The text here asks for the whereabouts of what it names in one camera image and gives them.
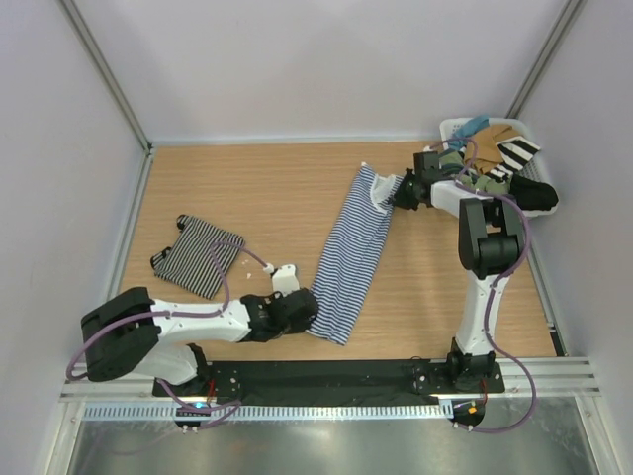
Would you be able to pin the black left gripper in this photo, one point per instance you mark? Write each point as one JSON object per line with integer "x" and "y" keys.
{"x": 298, "y": 328}

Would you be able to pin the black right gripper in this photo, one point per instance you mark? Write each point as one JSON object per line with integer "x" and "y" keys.
{"x": 400, "y": 200}

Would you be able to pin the blue white striped tank top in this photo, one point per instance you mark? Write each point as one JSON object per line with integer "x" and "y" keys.
{"x": 352, "y": 253}

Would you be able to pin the black white striped tank top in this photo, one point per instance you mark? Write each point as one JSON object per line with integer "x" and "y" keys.
{"x": 197, "y": 258}

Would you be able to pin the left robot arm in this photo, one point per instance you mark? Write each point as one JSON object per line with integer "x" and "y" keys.
{"x": 134, "y": 333}

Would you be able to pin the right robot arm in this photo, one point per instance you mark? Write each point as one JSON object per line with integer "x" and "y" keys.
{"x": 493, "y": 241}

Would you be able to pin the olive green garment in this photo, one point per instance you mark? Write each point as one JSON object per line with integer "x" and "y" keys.
{"x": 452, "y": 164}

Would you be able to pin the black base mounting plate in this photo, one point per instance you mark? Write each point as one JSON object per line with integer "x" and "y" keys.
{"x": 225, "y": 379}

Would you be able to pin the teal blue garment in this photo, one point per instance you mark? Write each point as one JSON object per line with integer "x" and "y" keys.
{"x": 461, "y": 135}

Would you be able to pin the tan brown garment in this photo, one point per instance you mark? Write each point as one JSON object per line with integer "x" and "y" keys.
{"x": 482, "y": 152}

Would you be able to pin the wide black white striped garment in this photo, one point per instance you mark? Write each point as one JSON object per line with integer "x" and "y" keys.
{"x": 515, "y": 154}

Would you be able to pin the perforated cable duct strip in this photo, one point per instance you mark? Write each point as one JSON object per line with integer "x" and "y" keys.
{"x": 165, "y": 411}

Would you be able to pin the aluminium front rail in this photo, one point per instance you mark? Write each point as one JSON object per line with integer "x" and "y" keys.
{"x": 541, "y": 376}

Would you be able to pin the right aluminium corner post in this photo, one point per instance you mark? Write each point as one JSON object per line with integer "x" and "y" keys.
{"x": 562, "y": 26}

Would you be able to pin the aluminium corner post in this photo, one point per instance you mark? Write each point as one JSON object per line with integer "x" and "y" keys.
{"x": 89, "y": 43}
{"x": 562, "y": 26}

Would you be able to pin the left aluminium corner post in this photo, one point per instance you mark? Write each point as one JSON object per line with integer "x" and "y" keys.
{"x": 89, "y": 43}

